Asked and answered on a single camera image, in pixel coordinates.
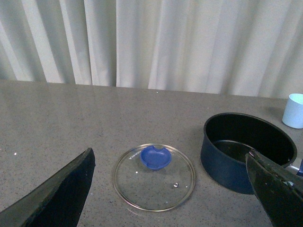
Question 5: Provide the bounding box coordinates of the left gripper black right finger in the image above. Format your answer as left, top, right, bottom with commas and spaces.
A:
246, 150, 303, 227

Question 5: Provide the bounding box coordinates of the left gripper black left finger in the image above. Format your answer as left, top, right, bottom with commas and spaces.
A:
0, 148, 95, 227

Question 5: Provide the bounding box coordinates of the glass lid with blue knob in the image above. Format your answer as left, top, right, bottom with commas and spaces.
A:
113, 144, 196, 212

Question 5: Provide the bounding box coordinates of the dark blue saucepan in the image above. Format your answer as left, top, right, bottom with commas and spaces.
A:
200, 113, 303, 194

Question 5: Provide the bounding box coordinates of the light blue plastic cup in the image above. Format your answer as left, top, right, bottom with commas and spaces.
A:
282, 94, 303, 129

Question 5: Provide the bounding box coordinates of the white curtain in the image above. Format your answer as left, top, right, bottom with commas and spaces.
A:
0, 0, 303, 98

